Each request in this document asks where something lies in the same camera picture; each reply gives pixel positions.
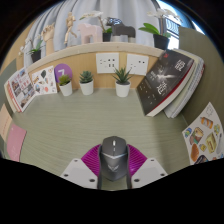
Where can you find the wooden hand model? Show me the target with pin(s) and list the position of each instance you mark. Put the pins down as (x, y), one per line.
(48, 40)

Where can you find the light grey curtain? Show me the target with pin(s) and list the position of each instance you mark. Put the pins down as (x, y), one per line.
(126, 10)

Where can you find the dark grey computer mouse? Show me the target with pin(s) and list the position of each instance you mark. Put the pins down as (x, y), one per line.
(114, 160)

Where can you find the white books stack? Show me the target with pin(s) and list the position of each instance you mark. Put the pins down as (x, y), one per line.
(190, 90)

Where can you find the pink square mouse pad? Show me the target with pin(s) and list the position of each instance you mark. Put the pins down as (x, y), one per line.
(16, 141)

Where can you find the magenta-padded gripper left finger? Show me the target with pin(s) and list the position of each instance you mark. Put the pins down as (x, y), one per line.
(88, 160)

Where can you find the dark wooden horse figure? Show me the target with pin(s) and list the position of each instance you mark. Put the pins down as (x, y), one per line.
(121, 30)

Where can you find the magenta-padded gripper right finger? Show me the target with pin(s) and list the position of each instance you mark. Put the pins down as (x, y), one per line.
(138, 160)

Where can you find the white orchid in black pot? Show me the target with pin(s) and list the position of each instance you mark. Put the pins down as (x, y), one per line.
(36, 55)
(160, 41)

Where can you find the white wall socket plate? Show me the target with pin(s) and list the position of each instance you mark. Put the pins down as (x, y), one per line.
(107, 62)
(137, 64)

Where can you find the white orchid behind horse figures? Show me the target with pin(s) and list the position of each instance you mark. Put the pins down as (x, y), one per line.
(106, 35)

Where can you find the food sticker sheet card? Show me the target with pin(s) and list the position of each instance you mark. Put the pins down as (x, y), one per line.
(206, 136)

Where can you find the white sticker sheet card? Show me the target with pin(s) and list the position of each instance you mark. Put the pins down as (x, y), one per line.
(44, 80)

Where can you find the pink wooden horse figure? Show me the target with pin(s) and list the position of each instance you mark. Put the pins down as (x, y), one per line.
(89, 32)

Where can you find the red-edged photo magazine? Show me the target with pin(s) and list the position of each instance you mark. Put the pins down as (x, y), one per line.
(21, 88)

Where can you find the black cover book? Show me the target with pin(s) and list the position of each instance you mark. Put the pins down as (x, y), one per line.
(163, 83)

